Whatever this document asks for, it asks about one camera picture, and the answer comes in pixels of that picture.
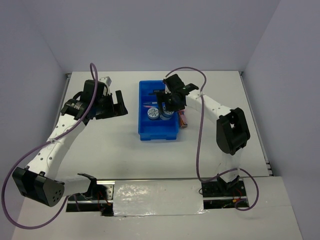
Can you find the blue plastic compartment tray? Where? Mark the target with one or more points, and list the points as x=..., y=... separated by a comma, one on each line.
x=154, y=129

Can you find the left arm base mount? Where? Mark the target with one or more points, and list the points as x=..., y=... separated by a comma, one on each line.
x=101, y=202

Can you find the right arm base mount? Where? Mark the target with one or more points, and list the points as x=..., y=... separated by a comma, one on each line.
x=215, y=198

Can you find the pink capped black highlighter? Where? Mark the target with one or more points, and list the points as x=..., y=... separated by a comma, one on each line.
x=159, y=90

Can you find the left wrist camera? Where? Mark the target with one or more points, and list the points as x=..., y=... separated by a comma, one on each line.
x=106, y=80

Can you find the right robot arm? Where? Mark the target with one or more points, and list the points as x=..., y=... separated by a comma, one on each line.
x=231, y=128

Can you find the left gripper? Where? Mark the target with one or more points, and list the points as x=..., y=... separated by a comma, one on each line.
x=111, y=113

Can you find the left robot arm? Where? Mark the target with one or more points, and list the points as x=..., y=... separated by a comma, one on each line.
x=38, y=179

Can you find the blue tape roll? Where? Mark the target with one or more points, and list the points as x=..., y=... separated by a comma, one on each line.
x=166, y=114
x=153, y=113

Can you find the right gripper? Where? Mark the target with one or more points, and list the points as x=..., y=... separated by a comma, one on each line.
x=162, y=97

